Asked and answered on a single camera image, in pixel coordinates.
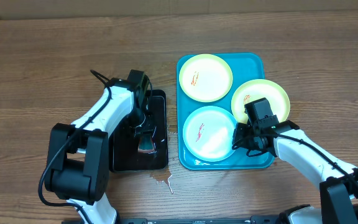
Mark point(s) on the teal serving tray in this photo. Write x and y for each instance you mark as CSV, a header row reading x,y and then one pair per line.
x,y
245,67

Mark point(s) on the black water tray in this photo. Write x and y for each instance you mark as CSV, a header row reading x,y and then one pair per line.
x,y
124,155

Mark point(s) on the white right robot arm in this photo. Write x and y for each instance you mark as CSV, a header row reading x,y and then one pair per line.
x,y
336,180

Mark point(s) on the light blue plate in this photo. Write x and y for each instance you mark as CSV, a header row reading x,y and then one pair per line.
x,y
207,133

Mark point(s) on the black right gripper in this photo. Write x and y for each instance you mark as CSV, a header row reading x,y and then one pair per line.
x,y
245,144

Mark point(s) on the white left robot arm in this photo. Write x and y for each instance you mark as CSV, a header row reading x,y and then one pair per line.
x,y
81,154

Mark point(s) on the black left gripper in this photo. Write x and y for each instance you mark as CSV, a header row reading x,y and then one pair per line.
x,y
150,126

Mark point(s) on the orange green scrub sponge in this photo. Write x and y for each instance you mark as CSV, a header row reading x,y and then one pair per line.
x,y
146,144

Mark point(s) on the yellow plate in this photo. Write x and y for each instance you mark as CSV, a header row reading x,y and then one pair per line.
x,y
255,90
205,78

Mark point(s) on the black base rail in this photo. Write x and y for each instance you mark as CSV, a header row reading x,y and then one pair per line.
x,y
255,219

